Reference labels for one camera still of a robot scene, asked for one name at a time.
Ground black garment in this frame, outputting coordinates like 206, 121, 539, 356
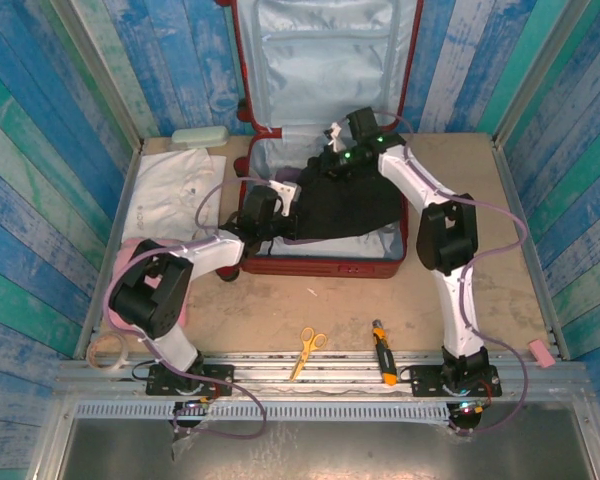
273, 156, 407, 247

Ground red hard-shell suitcase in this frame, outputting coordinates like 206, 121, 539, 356
218, 0, 425, 284

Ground white t-shirt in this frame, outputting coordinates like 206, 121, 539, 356
121, 148, 228, 244

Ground pink towel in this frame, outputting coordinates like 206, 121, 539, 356
116, 236, 191, 332

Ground mint green case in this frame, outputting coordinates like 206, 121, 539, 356
171, 125, 228, 148

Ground yellow scissors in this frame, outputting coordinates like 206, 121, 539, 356
288, 326, 329, 383

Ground yellow black screwdriver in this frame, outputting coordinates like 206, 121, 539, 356
371, 318, 399, 388

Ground small circuit board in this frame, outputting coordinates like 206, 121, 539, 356
449, 398, 490, 432
171, 397, 215, 432

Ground clear tape roll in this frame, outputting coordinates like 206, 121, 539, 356
85, 330, 130, 374

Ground grey metal sheet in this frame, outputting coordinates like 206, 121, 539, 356
54, 417, 599, 480

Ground pink eraser block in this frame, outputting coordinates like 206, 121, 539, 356
527, 339, 557, 370

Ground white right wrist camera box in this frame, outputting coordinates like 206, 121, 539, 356
323, 120, 350, 154

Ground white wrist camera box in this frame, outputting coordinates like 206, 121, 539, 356
268, 178, 302, 218
323, 120, 350, 154

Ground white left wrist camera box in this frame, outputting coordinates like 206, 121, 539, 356
268, 178, 302, 218

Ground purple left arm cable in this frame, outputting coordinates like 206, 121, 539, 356
103, 176, 270, 441

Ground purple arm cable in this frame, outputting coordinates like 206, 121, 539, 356
373, 110, 532, 437
103, 176, 270, 441

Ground aluminium table side rail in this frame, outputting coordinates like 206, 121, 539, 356
73, 142, 145, 360
491, 134, 571, 360

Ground aluminium mounting rail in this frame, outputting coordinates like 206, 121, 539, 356
54, 348, 589, 402

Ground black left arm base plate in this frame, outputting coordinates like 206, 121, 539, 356
145, 364, 236, 399

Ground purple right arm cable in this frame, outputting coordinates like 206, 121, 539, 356
373, 110, 532, 437

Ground white slotted cable duct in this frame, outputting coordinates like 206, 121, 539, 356
73, 401, 452, 422

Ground aluminium corner post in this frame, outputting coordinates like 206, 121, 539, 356
48, 0, 144, 152
493, 0, 594, 147

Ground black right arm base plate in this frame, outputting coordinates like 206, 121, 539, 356
410, 363, 503, 399

